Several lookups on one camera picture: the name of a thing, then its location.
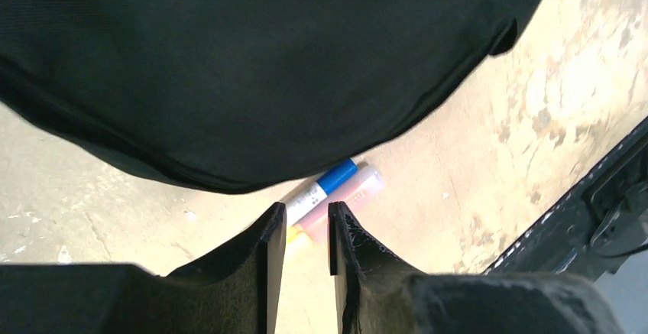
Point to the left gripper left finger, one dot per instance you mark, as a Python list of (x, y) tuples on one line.
[(232, 289)]

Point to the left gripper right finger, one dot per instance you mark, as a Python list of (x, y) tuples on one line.
[(376, 291)]

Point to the white marker blue cap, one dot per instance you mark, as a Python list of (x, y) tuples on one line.
[(311, 196)]

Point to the black student backpack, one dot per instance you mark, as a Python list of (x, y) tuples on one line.
[(233, 96)]

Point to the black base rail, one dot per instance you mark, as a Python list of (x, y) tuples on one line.
[(595, 226)]

